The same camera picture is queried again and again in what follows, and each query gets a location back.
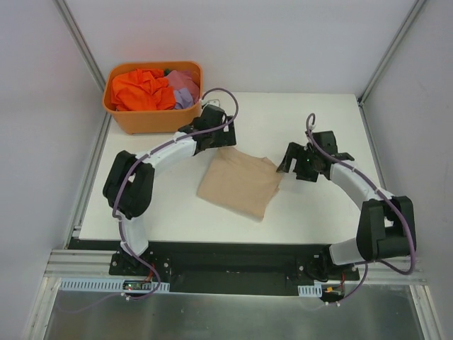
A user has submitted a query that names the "beige t shirt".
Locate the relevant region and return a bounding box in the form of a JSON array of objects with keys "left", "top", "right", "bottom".
[{"left": 197, "top": 147, "right": 282, "bottom": 221}]

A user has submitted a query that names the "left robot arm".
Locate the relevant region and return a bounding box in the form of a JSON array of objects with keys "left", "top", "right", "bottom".
[{"left": 103, "top": 104, "right": 236, "bottom": 276}]

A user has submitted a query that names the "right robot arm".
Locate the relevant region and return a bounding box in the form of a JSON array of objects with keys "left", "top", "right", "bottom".
[{"left": 277, "top": 130, "right": 416, "bottom": 282}]

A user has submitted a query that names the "lavender t shirt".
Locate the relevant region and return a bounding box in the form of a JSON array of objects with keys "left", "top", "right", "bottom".
[{"left": 173, "top": 88, "right": 194, "bottom": 110}]

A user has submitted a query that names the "pink t shirt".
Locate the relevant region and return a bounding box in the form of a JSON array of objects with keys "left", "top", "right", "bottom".
[{"left": 166, "top": 70, "right": 200, "bottom": 102}]

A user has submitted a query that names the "orange plastic laundry basket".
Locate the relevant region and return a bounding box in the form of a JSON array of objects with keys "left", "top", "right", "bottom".
[{"left": 103, "top": 61, "right": 203, "bottom": 135}]

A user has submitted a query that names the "orange t shirt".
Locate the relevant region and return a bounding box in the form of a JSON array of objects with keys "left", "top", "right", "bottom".
[{"left": 110, "top": 69, "right": 176, "bottom": 111}]

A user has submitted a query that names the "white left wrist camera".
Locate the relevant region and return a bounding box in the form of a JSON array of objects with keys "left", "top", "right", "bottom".
[{"left": 201, "top": 99, "right": 221, "bottom": 109}]

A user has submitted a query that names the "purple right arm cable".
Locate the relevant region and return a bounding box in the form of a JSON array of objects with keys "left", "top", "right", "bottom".
[{"left": 300, "top": 113, "right": 418, "bottom": 312}]

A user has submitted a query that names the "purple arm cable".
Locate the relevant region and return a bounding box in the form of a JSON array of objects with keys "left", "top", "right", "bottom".
[
  {"left": 300, "top": 113, "right": 418, "bottom": 312},
  {"left": 56, "top": 87, "right": 240, "bottom": 315}
]

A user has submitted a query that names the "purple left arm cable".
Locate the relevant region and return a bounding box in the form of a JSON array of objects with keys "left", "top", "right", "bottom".
[{"left": 56, "top": 87, "right": 240, "bottom": 315}]

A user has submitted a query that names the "right grey cable duct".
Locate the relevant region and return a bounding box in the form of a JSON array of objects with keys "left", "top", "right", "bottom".
[{"left": 297, "top": 284, "right": 323, "bottom": 298}]

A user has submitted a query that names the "grey cable duct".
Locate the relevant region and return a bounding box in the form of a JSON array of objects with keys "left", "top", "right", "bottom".
[
  {"left": 59, "top": 278, "right": 170, "bottom": 294},
  {"left": 297, "top": 284, "right": 323, "bottom": 298}
]

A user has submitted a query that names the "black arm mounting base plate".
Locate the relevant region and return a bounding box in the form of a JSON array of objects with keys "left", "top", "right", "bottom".
[{"left": 68, "top": 239, "right": 362, "bottom": 296}]

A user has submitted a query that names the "right aluminium corner post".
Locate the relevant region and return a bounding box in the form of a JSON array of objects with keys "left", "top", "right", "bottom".
[{"left": 357, "top": 0, "right": 429, "bottom": 107}]

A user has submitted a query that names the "aluminium corner post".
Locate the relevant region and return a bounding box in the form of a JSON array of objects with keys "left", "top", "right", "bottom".
[
  {"left": 357, "top": 0, "right": 429, "bottom": 107},
  {"left": 52, "top": 0, "right": 106, "bottom": 94}
]

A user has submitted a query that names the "aluminium front frame rail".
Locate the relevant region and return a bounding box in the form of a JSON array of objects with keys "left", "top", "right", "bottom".
[{"left": 45, "top": 249, "right": 428, "bottom": 285}]

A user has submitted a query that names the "left aluminium corner post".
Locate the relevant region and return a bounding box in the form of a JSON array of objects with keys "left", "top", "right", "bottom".
[{"left": 52, "top": 0, "right": 106, "bottom": 94}]

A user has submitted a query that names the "left grey cable duct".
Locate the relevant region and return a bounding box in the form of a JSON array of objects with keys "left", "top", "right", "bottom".
[{"left": 59, "top": 278, "right": 170, "bottom": 294}]

